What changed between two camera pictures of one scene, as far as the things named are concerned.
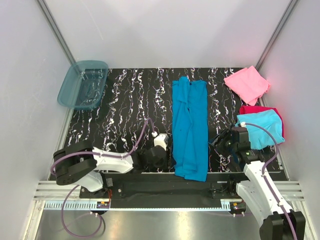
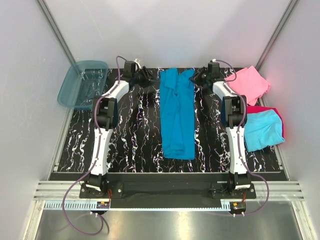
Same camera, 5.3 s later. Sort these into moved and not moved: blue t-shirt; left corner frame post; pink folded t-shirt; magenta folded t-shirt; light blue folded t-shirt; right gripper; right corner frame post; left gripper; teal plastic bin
Moved: blue t-shirt; left gripper; right gripper
Not moved: magenta folded t-shirt; teal plastic bin; light blue folded t-shirt; pink folded t-shirt; left corner frame post; right corner frame post
